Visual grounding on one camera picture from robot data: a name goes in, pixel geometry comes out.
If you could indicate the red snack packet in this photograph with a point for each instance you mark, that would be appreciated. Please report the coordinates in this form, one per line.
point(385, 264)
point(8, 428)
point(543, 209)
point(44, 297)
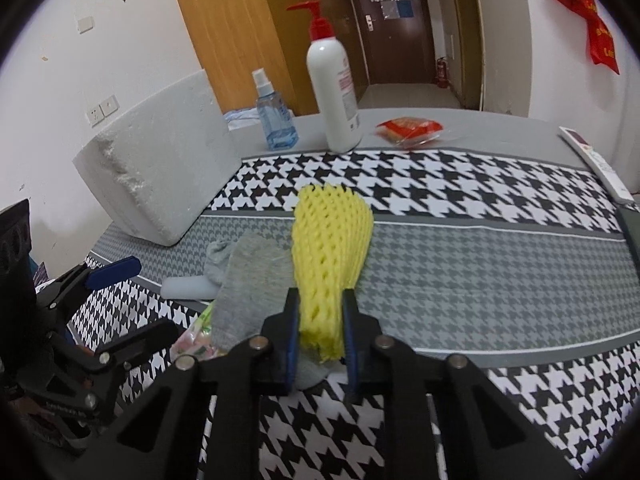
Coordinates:
point(407, 130)

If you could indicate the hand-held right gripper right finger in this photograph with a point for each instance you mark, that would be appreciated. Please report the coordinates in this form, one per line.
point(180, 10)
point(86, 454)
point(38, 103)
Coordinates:
point(350, 345)

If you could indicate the wooden side doorway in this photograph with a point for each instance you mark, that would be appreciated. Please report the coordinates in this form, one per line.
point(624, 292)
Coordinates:
point(467, 35)

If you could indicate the grey sock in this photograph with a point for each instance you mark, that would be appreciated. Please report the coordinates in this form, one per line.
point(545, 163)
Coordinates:
point(250, 280)

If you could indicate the blue door notice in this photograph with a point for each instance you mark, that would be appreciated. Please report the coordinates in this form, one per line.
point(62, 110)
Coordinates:
point(405, 9)

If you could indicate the floral plastic bag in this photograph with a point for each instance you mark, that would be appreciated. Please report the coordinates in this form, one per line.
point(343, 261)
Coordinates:
point(197, 335)

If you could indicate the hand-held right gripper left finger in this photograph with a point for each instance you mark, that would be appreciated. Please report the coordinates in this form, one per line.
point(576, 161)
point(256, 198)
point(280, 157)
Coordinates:
point(292, 345)

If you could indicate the white wall box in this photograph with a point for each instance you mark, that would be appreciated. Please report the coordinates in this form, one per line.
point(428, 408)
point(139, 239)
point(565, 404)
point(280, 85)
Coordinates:
point(86, 24)

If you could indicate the red fire extinguisher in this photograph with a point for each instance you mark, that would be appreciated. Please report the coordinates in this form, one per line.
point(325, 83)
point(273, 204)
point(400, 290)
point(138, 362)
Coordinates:
point(442, 72)

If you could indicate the white remote control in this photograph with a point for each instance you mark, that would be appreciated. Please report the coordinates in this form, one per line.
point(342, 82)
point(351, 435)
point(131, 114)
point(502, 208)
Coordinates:
point(595, 160)

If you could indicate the yellow foam fruit net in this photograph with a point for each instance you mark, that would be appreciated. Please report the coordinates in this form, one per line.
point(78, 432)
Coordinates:
point(330, 245)

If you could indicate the houndstooth tablecloth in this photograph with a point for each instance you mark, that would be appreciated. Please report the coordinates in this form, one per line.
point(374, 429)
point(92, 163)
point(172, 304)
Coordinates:
point(450, 270)

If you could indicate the brown door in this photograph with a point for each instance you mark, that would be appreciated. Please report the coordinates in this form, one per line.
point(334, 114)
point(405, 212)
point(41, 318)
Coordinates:
point(400, 45)

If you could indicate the blue spray bottle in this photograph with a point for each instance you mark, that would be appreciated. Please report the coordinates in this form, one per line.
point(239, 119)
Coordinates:
point(277, 120)

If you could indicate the white wall socket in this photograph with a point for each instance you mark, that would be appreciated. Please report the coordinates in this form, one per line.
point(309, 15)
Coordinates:
point(96, 115)

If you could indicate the white wall switch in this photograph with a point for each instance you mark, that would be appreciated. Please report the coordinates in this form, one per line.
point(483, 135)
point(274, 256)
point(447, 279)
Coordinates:
point(109, 105)

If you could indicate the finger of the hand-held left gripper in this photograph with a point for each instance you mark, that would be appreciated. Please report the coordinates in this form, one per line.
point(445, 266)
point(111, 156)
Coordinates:
point(145, 340)
point(115, 270)

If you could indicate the white lotion pump bottle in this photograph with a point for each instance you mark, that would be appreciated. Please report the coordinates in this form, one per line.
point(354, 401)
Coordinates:
point(335, 90)

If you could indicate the wooden wardrobe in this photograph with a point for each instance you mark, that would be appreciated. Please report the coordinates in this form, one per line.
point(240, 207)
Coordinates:
point(235, 25)

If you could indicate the white foam box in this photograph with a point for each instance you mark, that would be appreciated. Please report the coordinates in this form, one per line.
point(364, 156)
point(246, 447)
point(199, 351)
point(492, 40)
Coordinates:
point(160, 170)

